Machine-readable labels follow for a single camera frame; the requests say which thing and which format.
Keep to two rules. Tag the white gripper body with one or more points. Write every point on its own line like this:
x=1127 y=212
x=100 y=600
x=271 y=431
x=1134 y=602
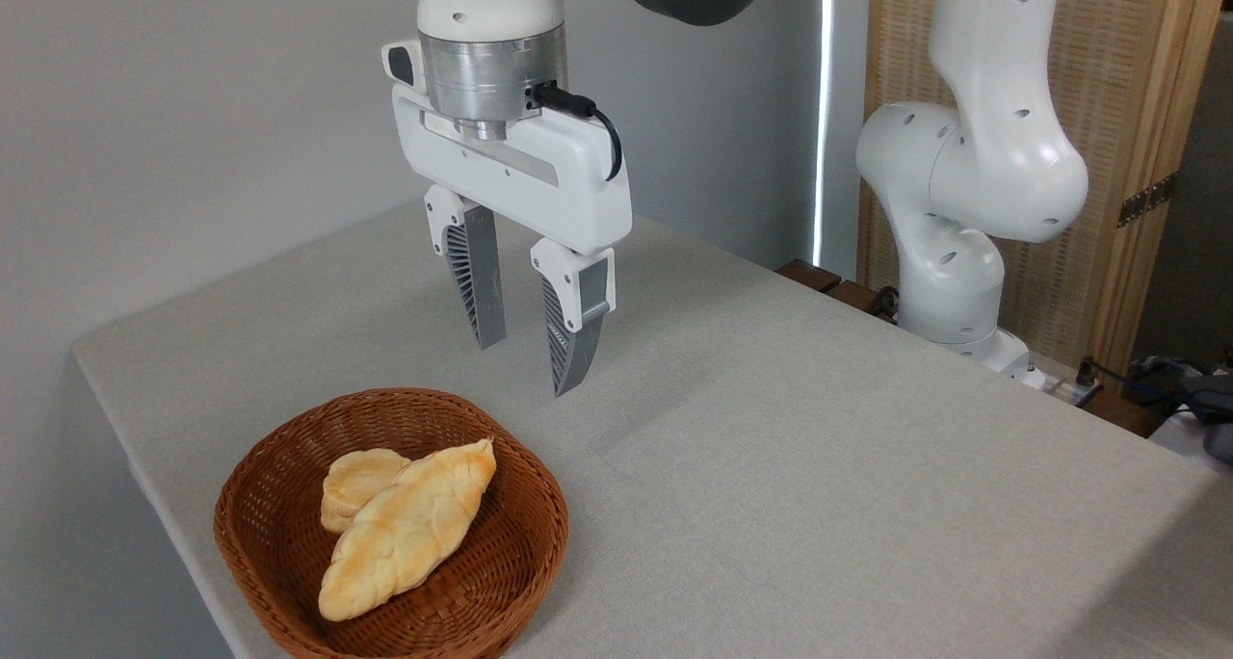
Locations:
x=539 y=177

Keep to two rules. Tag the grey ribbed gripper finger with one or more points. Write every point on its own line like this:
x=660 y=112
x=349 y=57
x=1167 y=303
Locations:
x=576 y=331
x=479 y=274

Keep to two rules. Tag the long braided bread loaf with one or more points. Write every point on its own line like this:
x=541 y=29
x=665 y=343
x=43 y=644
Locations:
x=405 y=534

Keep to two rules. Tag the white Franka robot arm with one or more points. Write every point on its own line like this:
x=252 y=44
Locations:
x=1002 y=158

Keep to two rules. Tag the round bread roll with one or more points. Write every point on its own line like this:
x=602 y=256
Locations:
x=352 y=481

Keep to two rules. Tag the grey tablecloth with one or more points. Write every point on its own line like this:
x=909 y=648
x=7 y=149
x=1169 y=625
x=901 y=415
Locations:
x=819 y=495

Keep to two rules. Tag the brown wicker basket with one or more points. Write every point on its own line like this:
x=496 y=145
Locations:
x=453 y=601

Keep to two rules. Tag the white power strip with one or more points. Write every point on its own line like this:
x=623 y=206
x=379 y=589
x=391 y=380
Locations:
x=1064 y=389

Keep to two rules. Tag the woven wooden folding screen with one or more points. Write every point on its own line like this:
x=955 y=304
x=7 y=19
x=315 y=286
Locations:
x=1108 y=81

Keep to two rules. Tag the metal screen hinge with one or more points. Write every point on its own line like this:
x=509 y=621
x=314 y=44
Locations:
x=1144 y=201

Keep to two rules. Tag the dark grey device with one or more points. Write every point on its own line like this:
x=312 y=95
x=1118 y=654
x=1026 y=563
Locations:
x=1216 y=418

